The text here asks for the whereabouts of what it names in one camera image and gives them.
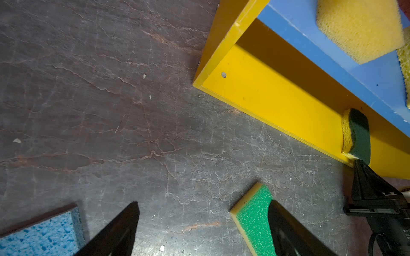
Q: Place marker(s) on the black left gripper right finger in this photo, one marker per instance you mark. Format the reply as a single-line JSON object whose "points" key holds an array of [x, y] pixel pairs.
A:
{"points": [[290, 237]]}

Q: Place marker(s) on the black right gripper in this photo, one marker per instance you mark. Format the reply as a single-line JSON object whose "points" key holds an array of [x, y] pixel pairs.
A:
{"points": [[385, 209]]}

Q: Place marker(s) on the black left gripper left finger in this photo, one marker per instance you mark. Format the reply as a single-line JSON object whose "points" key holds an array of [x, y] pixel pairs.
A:
{"points": [[117, 238]]}

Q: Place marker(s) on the dark green wavy sponge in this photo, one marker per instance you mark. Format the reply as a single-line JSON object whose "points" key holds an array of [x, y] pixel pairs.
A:
{"points": [[356, 136], [404, 59]]}

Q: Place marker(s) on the plain yellow foam sponge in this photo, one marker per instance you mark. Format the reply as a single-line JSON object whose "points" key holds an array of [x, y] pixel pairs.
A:
{"points": [[364, 30]]}

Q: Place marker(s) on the yellow shelf with coloured boards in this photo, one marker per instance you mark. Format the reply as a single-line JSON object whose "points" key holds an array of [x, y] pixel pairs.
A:
{"points": [[270, 60]]}

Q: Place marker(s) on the green scourer yellow sponge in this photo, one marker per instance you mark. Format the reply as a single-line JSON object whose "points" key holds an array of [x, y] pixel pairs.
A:
{"points": [[250, 214]]}

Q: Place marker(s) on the blue cellulose sponge near rail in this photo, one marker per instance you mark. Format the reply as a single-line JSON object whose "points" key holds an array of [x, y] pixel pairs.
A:
{"points": [[60, 233]]}

